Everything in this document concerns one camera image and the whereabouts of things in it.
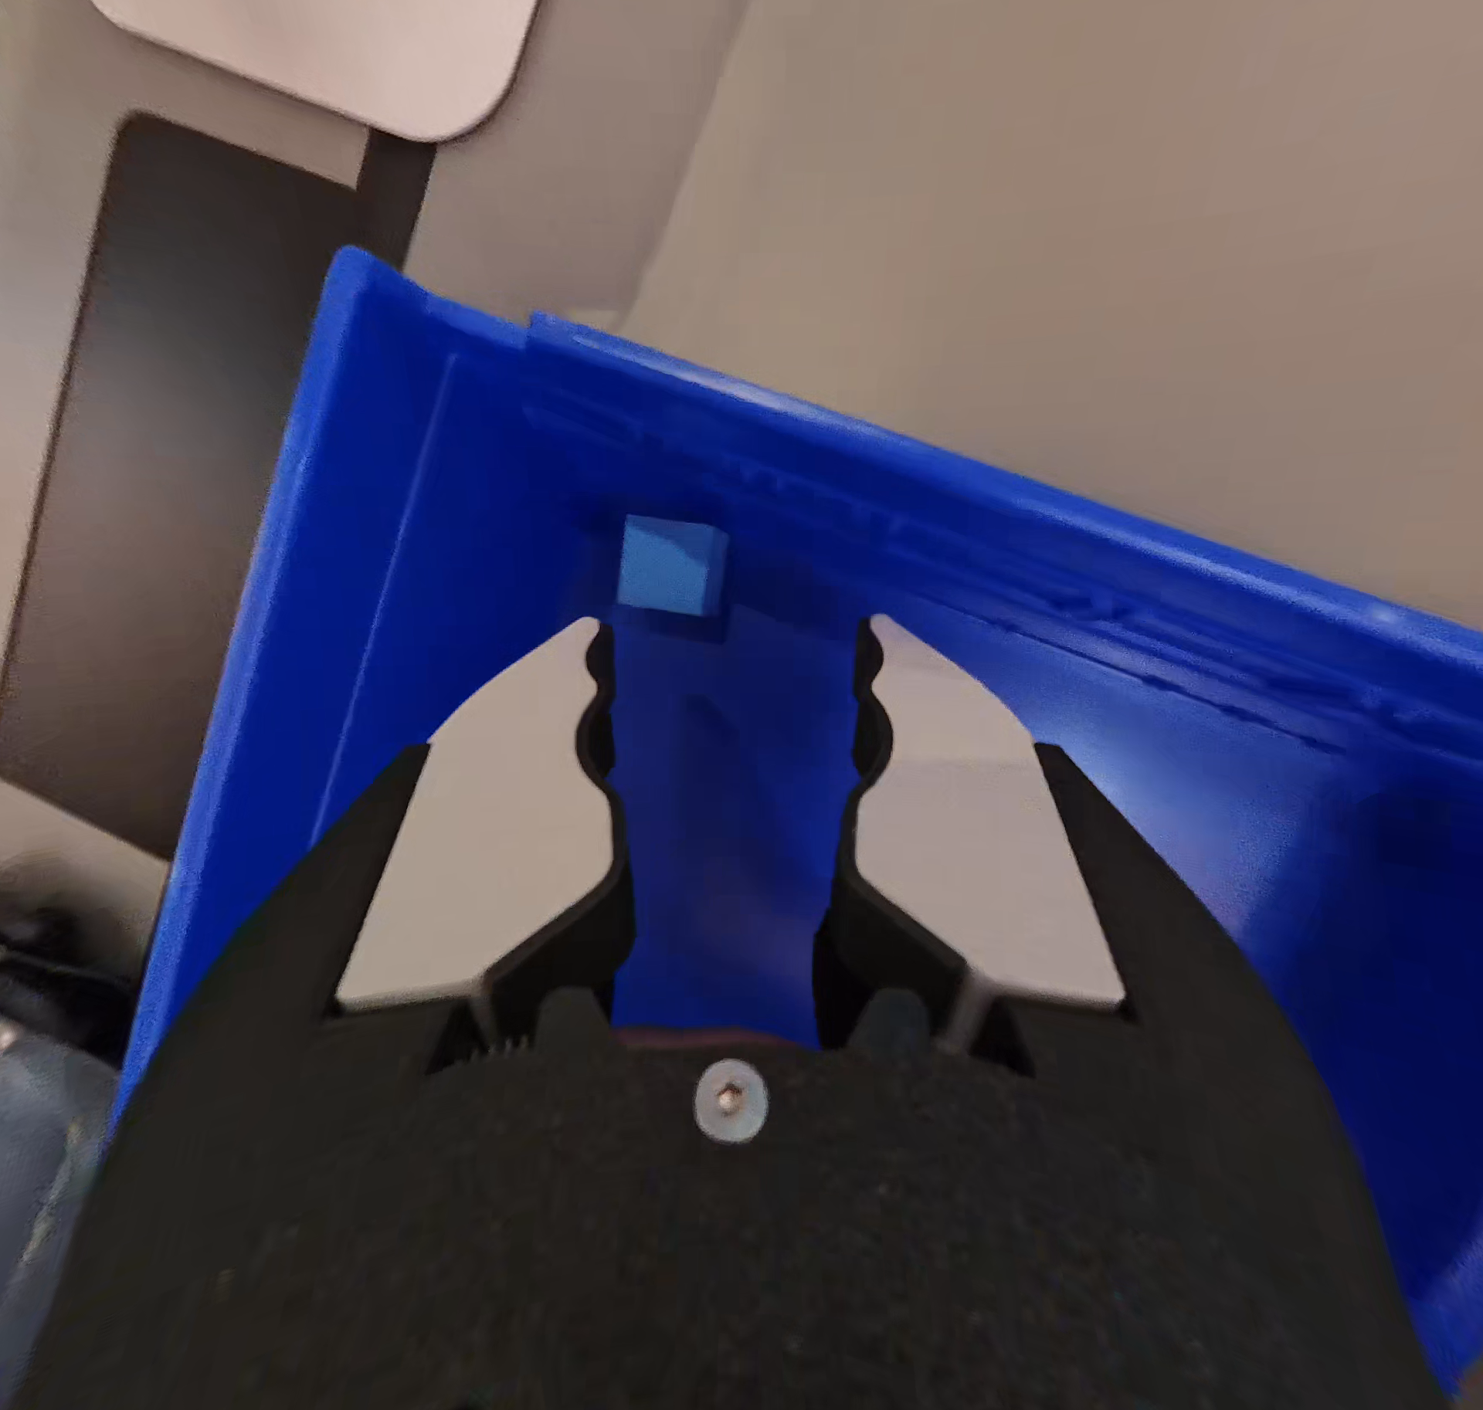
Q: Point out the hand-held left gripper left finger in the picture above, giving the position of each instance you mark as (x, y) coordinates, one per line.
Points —
(483, 854)

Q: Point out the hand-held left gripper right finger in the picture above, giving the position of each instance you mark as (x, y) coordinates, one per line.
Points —
(993, 854)

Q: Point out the blue plastic bin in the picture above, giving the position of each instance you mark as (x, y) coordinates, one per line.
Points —
(1299, 809)

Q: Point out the light blue wooden cube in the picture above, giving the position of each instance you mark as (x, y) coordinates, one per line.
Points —
(674, 570)

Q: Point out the grey bag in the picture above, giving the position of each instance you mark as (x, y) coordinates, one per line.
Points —
(49, 1156)

